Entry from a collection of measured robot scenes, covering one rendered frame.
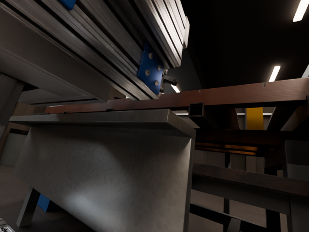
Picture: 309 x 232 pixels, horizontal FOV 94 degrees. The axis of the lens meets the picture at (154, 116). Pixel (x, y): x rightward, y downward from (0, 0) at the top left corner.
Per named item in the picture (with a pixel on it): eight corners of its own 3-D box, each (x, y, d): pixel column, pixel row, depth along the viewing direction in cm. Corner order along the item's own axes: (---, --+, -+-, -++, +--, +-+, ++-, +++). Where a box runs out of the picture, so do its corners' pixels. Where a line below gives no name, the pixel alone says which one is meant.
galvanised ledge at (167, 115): (36, 127, 116) (37, 124, 117) (195, 139, 46) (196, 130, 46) (3, 120, 101) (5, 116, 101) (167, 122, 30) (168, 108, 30)
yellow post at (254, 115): (247, 144, 56) (246, 99, 61) (263, 145, 53) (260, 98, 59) (247, 142, 52) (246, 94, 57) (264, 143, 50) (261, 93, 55)
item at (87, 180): (19, 173, 107) (36, 127, 116) (184, 277, 36) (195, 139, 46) (12, 173, 104) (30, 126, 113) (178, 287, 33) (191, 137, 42)
